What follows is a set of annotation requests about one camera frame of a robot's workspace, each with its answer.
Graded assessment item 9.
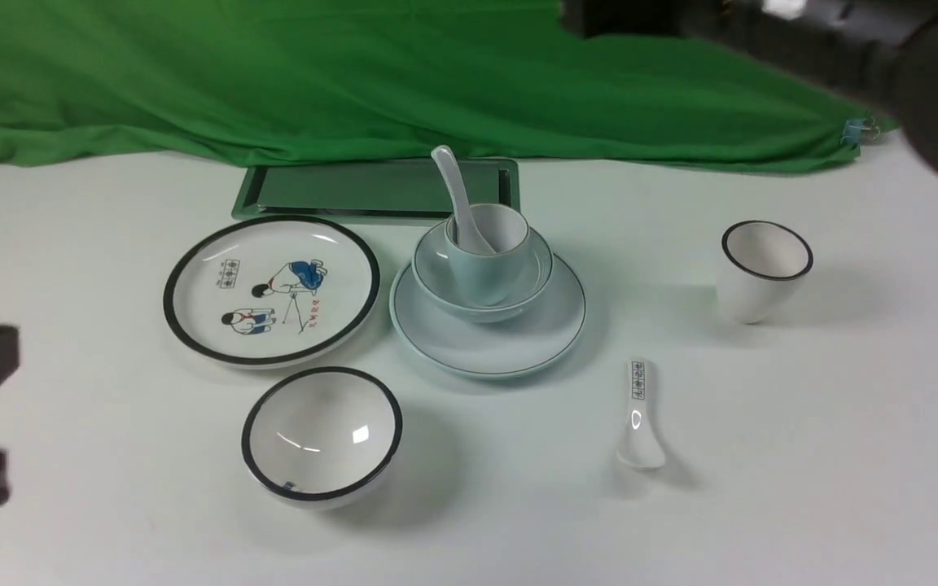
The pale green bowl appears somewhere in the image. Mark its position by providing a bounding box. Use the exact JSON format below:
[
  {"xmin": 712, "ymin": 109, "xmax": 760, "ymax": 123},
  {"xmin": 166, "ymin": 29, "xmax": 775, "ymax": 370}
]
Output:
[{"xmin": 412, "ymin": 221, "xmax": 554, "ymax": 323}]

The plain white spoon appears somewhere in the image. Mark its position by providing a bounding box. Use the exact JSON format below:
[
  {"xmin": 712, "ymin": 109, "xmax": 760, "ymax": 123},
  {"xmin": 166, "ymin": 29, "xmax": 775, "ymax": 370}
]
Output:
[{"xmin": 431, "ymin": 145, "xmax": 495, "ymax": 255}]

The pale green round cup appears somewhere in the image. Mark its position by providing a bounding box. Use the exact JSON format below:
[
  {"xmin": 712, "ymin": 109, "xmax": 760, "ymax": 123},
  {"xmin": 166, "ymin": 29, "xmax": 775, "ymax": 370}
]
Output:
[{"xmin": 444, "ymin": 203, "xmax": 531, "ymax": 305}]

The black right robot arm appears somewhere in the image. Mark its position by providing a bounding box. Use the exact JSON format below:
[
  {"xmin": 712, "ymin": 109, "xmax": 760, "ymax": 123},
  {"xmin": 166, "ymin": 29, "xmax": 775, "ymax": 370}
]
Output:
[{"xmin": 0, "ymin": 1, "xmax": 938, "ymax": 507}]

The green backdrop cloth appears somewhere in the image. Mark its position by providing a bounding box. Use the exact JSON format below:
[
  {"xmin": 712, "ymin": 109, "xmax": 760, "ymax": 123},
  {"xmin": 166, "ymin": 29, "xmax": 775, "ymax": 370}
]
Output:
[{"xmin": 0, "ymin": 1, "xmax": 894, "ymax": 174}]

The black-rimmed illustrated plate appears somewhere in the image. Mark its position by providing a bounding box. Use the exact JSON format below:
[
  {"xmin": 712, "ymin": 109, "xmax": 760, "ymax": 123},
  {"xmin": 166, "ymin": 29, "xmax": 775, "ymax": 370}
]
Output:
[{"xmin": 163, "ymin": 215, "xmax": 381, "ymax": 370}]

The black-rimmed white bowl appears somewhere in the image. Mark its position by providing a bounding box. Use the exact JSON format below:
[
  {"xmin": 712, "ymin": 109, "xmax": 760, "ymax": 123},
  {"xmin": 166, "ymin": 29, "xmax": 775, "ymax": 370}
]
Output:
[{"xmin": 239, "ymin": 366, "xmax": 405, "ymax": 509}]

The metal rectangular tray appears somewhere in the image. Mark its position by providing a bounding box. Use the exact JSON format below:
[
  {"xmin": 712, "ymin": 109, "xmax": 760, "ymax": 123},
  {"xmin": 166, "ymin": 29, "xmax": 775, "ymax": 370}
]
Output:
[{"xmin": 232, "ymin": 159, "xmax": 520, "ymax": 225}]

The pale green plain plate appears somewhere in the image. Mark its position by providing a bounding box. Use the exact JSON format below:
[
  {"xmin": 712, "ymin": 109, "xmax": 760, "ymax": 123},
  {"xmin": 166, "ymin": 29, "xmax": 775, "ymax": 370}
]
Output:
[{"xmin": 388, "ymin": 256, "xmax": 594, "ymax": 381}]

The white spoon with print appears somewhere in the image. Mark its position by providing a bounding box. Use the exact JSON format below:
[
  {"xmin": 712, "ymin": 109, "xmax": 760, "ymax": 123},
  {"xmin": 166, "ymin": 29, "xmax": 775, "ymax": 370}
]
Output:
[{"xmin": 616, "ymin": 357, "xmax": 666, "ymax": 470}]

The black-rimmed white cup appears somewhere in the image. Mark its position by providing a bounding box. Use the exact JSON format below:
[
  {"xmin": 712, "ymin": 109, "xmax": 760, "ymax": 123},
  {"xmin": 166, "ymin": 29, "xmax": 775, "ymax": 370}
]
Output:
[{"xmin": 716, "ymin": 220, "xmax": 814, "ymax": 324}]

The blue binder clip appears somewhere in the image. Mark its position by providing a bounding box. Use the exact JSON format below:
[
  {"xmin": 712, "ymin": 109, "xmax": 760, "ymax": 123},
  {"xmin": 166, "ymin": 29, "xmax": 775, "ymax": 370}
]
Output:
[{"xmin": 839, "ymin": 116, "xmax": 883, "ymax": 146}]

